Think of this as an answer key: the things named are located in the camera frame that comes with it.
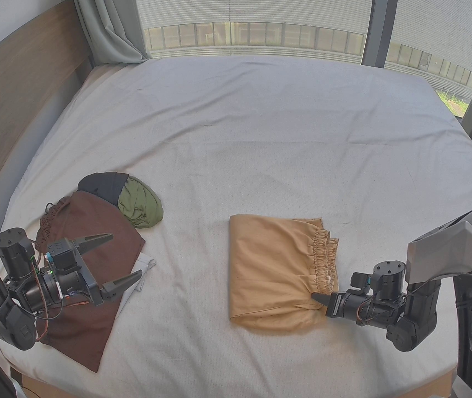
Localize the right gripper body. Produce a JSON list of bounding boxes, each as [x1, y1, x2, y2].
[[325, 292, 366, 320]]

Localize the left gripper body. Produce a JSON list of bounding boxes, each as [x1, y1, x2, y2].
[[43, 243, 106, 308]]

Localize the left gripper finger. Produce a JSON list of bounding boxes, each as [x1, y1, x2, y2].
[[102, 270, 142, 302], [72, 233, 115, 257]]

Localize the tan shorts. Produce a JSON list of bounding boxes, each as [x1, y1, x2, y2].
[[230, 215, 340, 332]]

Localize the bed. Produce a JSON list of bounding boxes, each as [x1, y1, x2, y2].
[[0, 0, 472, 398]]

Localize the white garment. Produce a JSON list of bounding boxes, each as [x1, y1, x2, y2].
[[116, 253, 156, 318]]

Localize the brown garment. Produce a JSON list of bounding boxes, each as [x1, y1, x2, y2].
[[36, 191, 146, 374]]

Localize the black garment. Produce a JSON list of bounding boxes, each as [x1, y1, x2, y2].
[[77, 172, 129, 207]]

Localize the green garment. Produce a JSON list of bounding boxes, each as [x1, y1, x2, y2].
[[118, 175, 165, 229]]

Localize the grey-green curtain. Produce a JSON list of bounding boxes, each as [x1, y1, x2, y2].
[[69, 0, 150, 65]]

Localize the window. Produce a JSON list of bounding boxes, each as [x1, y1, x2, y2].
[[130, 0, 472, 150]]

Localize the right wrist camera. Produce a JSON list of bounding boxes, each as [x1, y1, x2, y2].
[[350, 272, 374, 294]]

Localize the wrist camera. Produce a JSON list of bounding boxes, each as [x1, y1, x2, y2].
[[46, 239, 80, 275], [350, 272, 374, 294]]

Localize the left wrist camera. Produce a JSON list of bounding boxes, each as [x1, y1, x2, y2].
[[46, 239, 80, 275]]

